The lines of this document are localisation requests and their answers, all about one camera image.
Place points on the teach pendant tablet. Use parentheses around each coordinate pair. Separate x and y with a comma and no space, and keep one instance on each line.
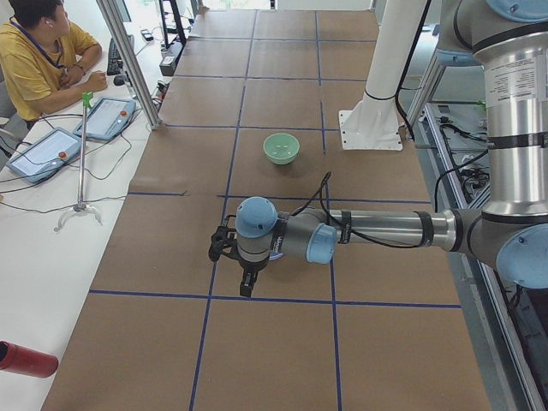
(108,117)
(45,157)

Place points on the red cylinder bottle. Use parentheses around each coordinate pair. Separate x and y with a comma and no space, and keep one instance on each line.
(26,361)

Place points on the near teach pendant tablet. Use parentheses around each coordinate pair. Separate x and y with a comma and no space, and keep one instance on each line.
(45,157)

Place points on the aluminium frame post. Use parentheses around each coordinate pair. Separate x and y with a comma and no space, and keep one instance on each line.
(113,19)

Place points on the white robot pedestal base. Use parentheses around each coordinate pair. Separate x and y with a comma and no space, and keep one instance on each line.
(373,123)

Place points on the green bowl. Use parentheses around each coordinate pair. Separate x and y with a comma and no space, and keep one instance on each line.
(281,148)

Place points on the person in yellow shirt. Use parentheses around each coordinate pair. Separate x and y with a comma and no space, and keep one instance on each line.
(47,59)

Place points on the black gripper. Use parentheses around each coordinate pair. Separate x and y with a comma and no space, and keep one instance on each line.
(251,266)

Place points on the black keyboard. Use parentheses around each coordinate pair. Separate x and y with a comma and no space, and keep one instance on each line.
(115,63)

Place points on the reacher grabber tool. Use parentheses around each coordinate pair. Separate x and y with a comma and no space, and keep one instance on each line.
(81,208)

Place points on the far teach pendant tablet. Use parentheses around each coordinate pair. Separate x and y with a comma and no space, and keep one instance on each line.
(108,117)

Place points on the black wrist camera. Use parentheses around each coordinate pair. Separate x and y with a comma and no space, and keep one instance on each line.
(224,242)

